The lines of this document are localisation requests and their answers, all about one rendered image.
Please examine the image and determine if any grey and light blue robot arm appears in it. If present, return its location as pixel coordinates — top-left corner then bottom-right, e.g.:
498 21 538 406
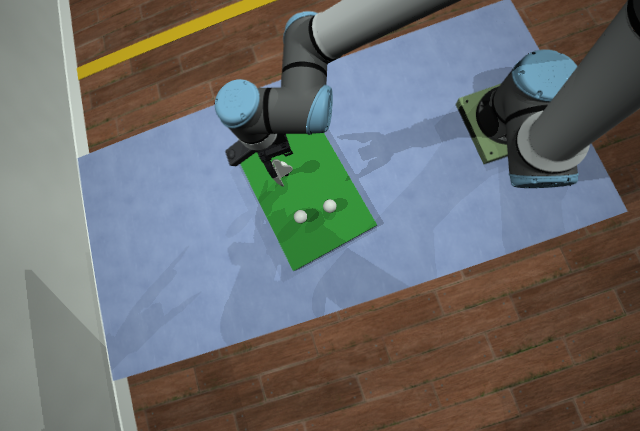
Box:
215 0 640 188

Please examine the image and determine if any green flat mat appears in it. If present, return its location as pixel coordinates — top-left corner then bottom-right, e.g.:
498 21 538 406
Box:
241 133 374 271

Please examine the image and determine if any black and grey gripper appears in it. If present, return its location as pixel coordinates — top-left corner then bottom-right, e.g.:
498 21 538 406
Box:
256 134 293 187

